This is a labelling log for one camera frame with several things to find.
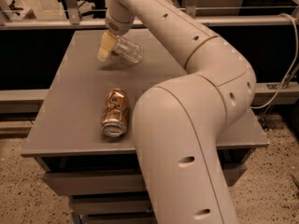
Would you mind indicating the grey drawer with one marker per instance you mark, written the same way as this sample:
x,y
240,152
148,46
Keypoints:
x,y
130,218
113,203
91,183

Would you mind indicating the metal railing frame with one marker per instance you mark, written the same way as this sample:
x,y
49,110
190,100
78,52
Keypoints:
x,y
62,20

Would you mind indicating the crushed gold soda can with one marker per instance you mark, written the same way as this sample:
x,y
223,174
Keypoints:
x,y
114,120

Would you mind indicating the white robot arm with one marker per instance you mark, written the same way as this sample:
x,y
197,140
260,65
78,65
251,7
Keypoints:
x,y
176,123

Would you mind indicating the grey drawer cabinet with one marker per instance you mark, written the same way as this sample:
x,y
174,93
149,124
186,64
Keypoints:
x,y
67,135

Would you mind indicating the clear plastic water bottle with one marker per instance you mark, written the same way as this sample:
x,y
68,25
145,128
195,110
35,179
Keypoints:
x,y
129,50

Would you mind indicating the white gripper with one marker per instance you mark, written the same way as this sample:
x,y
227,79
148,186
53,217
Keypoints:
x,y
116,26

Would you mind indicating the middle grey drawer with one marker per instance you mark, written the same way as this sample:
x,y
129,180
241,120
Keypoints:
x,y
113,203

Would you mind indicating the top grey drawer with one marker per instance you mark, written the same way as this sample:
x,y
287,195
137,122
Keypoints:
x,y
91,183

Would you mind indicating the bottom grey drawer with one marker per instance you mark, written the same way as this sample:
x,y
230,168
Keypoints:
x,y
130,218

